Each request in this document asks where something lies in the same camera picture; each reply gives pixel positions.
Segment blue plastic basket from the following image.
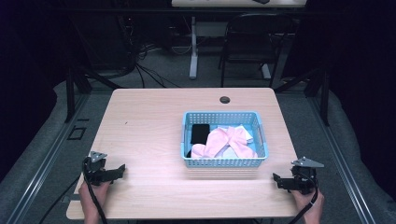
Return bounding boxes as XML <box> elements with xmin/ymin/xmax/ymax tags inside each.
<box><xmin>180</xmin><ymin>110</ymin><xmax>270</xmax><ymax>169</ymax></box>

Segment person's right hand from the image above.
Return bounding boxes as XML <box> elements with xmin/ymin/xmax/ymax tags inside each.
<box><xmin>290</xmin><ymin>189</ymin><xmax>326</xmax><ymax>219</ymax></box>

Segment black metal stand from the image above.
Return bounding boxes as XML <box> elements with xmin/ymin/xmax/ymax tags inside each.
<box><xmin>64</xmin><ymin>65</ymin><xmax>122</xmax><ymax>124</ymax></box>
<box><xmin>273</xmin><ymin>67</ymin><xmax>332</xmax><ymax>127</ymax></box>

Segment aluminium floor rail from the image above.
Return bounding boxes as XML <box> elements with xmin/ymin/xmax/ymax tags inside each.
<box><xmin>6</xmin><ymin>92</ymin><xmax>92</xmax><ymax>224</ymax></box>
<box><xmin>306</xmin><ymin>95</ymin><xmax>378</xmax><ymax>224</ymax></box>

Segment black sock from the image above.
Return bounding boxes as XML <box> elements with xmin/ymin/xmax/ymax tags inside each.
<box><xmin>186</xmin><ymin>123</ymin><xmax>211</xmax><ymax>159</ymax></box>

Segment white desk with legs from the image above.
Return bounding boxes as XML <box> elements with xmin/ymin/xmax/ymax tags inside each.
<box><xmin>170</xmin><ymin>0</ymin><xmax>308</xmax><ymax>80</ymax></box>

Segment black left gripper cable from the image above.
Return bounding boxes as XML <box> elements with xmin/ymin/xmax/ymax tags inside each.
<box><xmin>81</xmin><ymin>158</ymin><xmax>108</xmax><ymax>224</ymax></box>

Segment black floor cables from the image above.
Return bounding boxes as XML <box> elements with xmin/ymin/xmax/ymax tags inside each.
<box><xmin>118</xmin><ymin>15</ymin><xmax>181</xmax><ymax>90</ymax></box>

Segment person's left hand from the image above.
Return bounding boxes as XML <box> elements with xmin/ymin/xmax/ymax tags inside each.
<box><xmin>78</xmin><ymin>181</ymin><xmax>111</xmax><ymax>217</ymax></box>

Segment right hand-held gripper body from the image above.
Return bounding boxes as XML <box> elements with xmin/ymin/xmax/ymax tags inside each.
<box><xmin>290</xmin><ymin>156</ymin><xmax>325</xmax><ymax>196</ymax></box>

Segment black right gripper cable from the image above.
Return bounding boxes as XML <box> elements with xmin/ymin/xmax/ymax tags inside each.
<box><xmin>288</xmin><ymin>174</ymin><xmax>319</xmax><ymax>224</ymax></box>

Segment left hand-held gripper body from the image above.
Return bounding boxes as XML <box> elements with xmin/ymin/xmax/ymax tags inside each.
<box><xmin>81</xmin><ymin>150</ymin><xmax>109</xmax><ymax>187</ymax></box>

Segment thin black cable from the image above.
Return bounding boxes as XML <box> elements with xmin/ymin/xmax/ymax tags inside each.
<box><xmin>37</xmin><ymin>175</ymin><xmax>82</xmax><ymax>224</ymax></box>

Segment pink sock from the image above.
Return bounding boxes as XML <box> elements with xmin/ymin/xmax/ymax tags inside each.
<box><xmin>190</xmin><ymin>128</ymin><xmax>233</xmax><ymax>159</ymax></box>
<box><xmin>226</xmin><ymin>125</ymin><xmax>259</xmax><ymax>159</ymax></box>

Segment black folding chair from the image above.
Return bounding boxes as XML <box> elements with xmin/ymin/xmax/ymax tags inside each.
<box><xmin>217</xmin><ymin>12</ymin><xmax>297</xmax><ymax>89</ymax></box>

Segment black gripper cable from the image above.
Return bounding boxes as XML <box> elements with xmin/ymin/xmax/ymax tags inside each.
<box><xmin>288</xmin><ymin>174</ymin><xmax>319</xmax><ymax>224</ymax></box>
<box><xmin>81</xmin><ymin>158</ymin><xmax>108</xmax><ymax>224</ymax></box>

